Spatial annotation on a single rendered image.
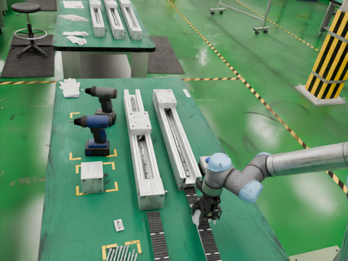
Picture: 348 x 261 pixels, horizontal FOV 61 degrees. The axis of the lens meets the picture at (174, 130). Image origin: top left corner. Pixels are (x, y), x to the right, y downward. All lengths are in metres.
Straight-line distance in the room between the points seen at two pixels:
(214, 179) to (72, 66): 2.20
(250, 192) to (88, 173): 0.69
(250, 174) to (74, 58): 2.24
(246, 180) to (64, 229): 0.71
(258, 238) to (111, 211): 0.61
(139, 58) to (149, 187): 1.90
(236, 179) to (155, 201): 0.42
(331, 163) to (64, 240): 0.94
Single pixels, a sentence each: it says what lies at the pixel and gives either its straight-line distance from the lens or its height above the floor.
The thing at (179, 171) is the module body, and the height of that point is 0.86.
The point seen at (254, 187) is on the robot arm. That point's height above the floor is 1.14.
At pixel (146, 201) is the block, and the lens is 1.25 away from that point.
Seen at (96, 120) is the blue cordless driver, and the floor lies 0.99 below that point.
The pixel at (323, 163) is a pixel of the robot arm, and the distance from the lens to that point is 0.96.
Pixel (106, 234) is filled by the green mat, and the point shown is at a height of 0.78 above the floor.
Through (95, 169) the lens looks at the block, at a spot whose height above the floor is 0.87.
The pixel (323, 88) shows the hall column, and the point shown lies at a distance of 4.33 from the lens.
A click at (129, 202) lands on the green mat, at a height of 0.78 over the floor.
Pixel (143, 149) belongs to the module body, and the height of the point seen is 0.84.
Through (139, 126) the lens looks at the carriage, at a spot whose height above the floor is 0.90.
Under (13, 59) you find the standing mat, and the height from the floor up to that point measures 0.01.
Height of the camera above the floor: 1.79
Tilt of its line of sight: 36 degrees down
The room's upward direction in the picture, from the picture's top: 8 degrees clockwise
